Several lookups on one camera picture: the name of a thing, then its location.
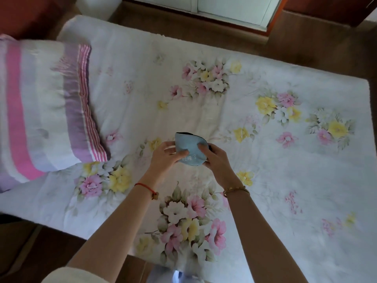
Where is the person's left hand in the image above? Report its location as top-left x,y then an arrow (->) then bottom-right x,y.
143,140 -> 188,189

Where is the dark red wooden headboard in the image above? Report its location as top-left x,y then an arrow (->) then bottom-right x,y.
0,0 -> 78,41

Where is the person's left forearm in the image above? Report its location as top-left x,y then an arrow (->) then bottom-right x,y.
67,180 -> 162,277

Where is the pink striped pillow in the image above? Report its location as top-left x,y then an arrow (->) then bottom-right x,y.
0,34 -> 112,192

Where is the person's right hand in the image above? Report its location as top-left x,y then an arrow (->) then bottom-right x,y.
198,143 -> 238,189

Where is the red string bracelet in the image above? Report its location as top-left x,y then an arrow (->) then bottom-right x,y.
134,183 -> 160,200

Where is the gold bangle bracelet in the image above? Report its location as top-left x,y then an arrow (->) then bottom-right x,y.
222,186 -> 250,198

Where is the white floral quilt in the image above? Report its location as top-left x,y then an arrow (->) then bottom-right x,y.
0,15 -> 377,283

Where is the white sliding door frame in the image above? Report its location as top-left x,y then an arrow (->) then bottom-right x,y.
122,0 -> 285,30

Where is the person's right forearm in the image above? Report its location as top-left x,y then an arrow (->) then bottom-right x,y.
222,186 -> 309,283

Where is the white sleeve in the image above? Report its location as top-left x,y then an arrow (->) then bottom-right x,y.
41,266 -> 102,283

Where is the light blue sleep mask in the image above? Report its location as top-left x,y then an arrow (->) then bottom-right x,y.
175,132 -> 212,168

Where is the dark red wooden cabinet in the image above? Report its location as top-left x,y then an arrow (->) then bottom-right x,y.
282,0 -> 377,27

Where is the white bedside cabinet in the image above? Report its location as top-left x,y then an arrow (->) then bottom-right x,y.
75,0 -> 123,22

